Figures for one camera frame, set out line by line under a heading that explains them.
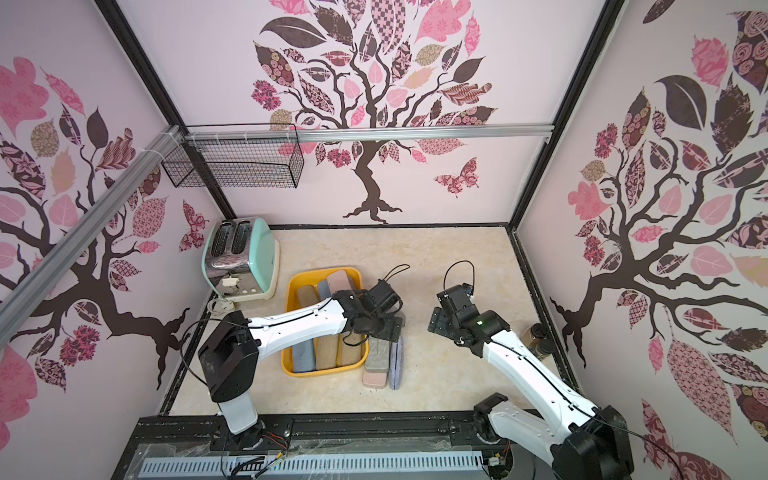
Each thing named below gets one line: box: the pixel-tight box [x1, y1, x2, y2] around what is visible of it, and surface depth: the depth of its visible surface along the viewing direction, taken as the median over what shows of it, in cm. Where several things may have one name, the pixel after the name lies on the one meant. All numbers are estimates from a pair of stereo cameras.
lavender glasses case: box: [389, 335, 405, 391], surface depth 81 cm
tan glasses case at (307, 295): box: [297, 285, 320, 307], surface depth 99 cm
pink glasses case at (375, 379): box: [362, 369, 389, 389], surface depth 81 cm
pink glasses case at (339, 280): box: [328, 269, 353, 294], surface depth 98 cm
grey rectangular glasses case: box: [365, 335, 390, 372], surface depth 81 cm
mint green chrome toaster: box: [201, 217, 281, 302], surface depth 96 cm
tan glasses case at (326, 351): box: [313, 334, 338, 371], surface depth 85 cm
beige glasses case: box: [341, 332, 365, 366], surface depth 85 cm
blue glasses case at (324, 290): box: [318, 280, 332, 300], surface depth 99 cm
